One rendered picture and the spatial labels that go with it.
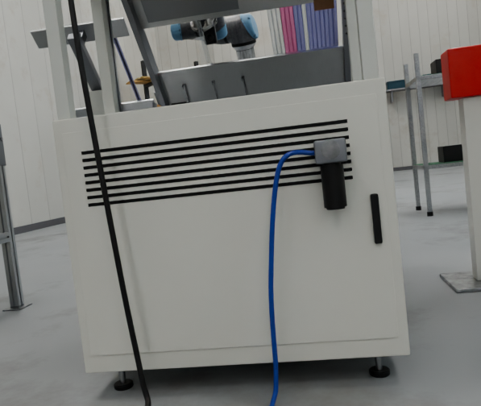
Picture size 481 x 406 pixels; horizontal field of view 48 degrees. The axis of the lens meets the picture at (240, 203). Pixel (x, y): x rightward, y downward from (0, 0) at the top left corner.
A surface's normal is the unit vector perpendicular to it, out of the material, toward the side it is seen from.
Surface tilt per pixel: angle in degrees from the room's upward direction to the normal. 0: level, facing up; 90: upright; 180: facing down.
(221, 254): 90
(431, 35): 90
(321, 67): 136
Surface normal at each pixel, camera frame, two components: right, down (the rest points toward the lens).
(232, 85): -0.02, 0.77
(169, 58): -0.19, 0.09
